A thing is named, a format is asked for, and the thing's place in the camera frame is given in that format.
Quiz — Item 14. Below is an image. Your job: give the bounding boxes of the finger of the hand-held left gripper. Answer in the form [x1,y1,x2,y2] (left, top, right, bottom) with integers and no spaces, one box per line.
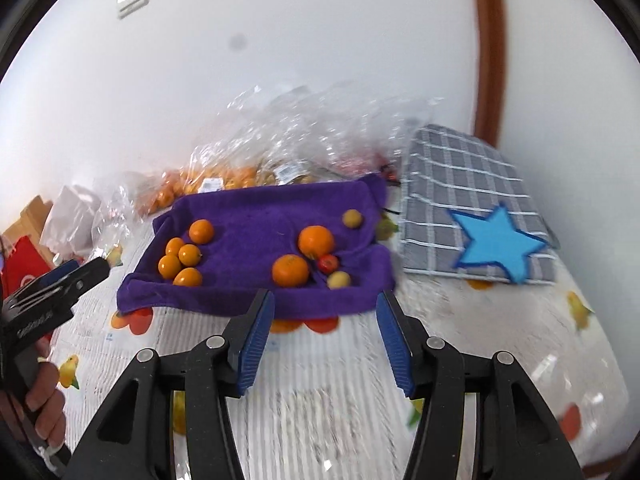
[0,258,112,343]
[4,259,84,307]

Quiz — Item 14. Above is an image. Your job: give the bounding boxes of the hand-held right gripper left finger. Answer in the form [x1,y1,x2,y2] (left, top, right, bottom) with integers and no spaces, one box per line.
[62,287,277,480]

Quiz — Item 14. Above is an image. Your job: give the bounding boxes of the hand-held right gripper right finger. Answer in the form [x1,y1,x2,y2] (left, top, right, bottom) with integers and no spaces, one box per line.
[376,290,586,480]

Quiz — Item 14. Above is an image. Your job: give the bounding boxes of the large orange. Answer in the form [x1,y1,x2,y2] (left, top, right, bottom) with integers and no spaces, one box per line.
[271,254,311,288]
[298,225,336,260]

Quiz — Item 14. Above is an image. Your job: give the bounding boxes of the purple towel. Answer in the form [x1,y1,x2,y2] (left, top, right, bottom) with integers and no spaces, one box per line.
[116,172,398,321]

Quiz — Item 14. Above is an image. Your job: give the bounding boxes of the bagged red fruits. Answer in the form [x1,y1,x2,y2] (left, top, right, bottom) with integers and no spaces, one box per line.
[332,152,396,181]

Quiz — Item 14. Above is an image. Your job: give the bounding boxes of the person's left hand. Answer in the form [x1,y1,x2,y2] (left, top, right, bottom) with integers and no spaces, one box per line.
[24,361,68,448]

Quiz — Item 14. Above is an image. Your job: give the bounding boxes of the red bag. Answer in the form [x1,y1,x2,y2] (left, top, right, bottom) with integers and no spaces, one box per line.
[0,236,53,291]

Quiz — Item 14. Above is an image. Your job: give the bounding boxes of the white plastic bag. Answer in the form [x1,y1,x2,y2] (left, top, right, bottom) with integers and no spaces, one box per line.
[40,185,103,256]

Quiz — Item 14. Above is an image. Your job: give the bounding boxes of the cardboard box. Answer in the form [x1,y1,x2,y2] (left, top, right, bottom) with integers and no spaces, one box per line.
[0,195,53,251]

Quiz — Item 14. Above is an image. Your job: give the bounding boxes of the crumpled clear plastic bag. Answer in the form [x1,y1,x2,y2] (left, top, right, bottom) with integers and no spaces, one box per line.
[92,170,176,256]

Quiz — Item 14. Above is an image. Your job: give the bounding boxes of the fruit print tablecloth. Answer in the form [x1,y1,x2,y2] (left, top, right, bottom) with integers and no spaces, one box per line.
[47,210,631,480]

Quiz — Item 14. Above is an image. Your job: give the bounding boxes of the bagged pile of oranges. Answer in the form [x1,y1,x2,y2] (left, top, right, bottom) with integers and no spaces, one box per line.
[137,165,261,216]

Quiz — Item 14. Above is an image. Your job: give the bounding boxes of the grey checkered cloth blue star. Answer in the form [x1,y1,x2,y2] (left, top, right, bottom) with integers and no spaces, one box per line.
[397,124,561,286]

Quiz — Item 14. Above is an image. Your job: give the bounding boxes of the large clear plastic bag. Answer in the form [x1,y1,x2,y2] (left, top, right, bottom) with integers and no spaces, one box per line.
[190,82,446,191]

